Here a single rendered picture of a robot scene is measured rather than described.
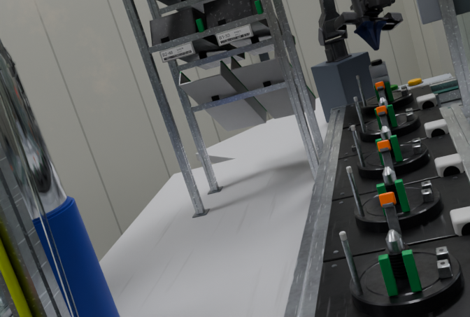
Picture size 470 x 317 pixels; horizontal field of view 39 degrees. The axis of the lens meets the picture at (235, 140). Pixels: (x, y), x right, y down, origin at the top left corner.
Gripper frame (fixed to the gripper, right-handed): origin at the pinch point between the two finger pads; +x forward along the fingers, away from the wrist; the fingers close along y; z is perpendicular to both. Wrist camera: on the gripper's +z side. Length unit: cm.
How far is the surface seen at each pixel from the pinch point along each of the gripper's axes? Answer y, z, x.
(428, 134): -12.3, 23.2, 35.4
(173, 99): 22, -221, -79
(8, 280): -100, 46, 56
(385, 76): 0.0, 0.0, 11.2
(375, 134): -17.8, 12.8, 31.1
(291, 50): -21.0, -7.4, -0.6
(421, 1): -1.2, 21.7, 2.2
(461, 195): -31, 47, 54
